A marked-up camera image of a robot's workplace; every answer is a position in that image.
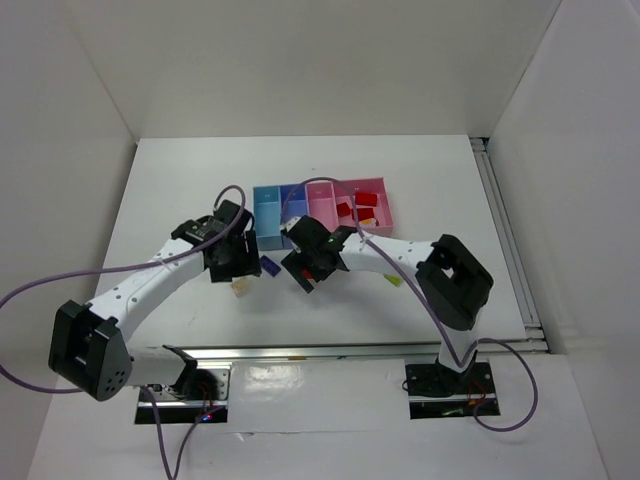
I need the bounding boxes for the large pink container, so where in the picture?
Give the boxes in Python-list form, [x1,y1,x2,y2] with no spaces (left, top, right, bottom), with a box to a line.
[333,177,394,236]

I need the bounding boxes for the small red lego brick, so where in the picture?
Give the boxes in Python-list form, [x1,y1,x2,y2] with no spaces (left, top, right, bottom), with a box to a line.
[336,202,352,218]

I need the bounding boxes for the aluminium side rail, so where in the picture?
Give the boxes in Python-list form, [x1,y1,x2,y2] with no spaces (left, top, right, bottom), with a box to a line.
[469,137,551,354]

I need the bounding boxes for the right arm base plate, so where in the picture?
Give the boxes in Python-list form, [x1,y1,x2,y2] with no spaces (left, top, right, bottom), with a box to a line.
[401,362,500,420]

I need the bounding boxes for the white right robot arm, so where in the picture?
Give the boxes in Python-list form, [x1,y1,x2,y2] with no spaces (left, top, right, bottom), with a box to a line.
[280,216,494,398]

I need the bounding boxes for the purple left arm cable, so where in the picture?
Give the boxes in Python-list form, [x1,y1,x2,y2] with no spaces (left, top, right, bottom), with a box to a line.
[0,184,259,480]

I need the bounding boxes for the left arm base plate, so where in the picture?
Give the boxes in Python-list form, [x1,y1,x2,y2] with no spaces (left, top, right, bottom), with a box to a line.
[148,362,231,425]

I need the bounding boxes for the yellow-green lego brick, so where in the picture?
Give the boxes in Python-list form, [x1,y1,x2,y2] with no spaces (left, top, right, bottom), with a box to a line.
[383,274,404,287]

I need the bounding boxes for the aluminium front rail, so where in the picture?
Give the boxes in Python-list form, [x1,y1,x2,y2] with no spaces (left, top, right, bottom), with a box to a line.
[159,341,551,365]

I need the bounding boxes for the dark blue container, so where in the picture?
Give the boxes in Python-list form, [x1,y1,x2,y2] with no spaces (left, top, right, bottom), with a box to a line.
[277,184,308,226]

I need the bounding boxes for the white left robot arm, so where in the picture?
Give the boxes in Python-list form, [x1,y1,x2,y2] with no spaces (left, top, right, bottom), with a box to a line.
[48,200,261,401]

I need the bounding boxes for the red flower lego piece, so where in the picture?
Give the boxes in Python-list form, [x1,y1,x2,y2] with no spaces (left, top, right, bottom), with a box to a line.
[356,207,378,226]

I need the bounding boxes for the light blue container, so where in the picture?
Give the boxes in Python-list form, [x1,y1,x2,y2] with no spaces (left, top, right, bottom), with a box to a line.
[253,186,283,251]

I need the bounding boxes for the dark blue lego brick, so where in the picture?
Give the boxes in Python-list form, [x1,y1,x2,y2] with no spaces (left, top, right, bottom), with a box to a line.
[260,255,281,277]

